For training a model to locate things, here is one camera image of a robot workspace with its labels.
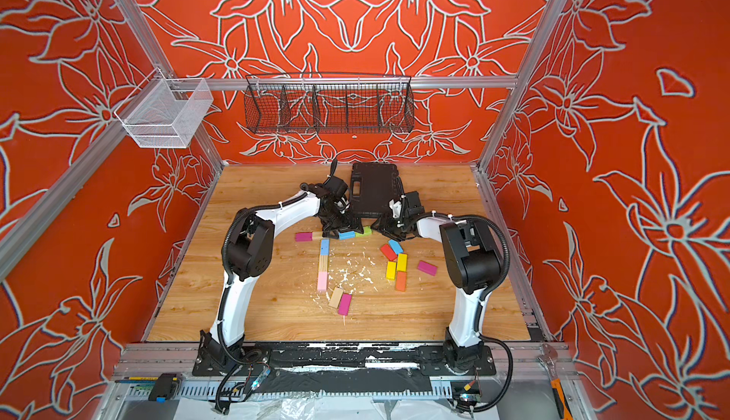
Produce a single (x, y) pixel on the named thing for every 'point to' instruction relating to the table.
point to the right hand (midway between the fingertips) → (376, 225)
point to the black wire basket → (329, 103)
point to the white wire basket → (164, 112)
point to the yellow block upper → (402, 262)
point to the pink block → (322, 280)
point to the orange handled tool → (561, 400)
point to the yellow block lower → (391, 270)
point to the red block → (389, 253)
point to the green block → (367, 230)
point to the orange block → (401, 281)
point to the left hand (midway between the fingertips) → (354, 230)
